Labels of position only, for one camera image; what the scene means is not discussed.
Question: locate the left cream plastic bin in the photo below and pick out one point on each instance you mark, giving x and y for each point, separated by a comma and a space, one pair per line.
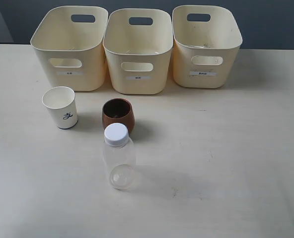
68, 44

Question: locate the cream plastic bin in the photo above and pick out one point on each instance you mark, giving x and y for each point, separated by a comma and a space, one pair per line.
206, 43
68, 44
138, 44

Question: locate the white paper cup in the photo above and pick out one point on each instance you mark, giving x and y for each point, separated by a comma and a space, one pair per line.
60, 103

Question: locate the clear plastic bottle white cap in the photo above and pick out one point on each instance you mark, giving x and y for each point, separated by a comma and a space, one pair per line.
119, 156

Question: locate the brown wooden cup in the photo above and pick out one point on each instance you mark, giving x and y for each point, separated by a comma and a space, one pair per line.
118, 110

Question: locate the middle cream plastic bin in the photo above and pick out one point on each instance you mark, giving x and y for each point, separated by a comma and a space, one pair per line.
138, 44

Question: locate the right cream plastic bin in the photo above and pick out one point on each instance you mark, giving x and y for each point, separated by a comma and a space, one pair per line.
206, 43

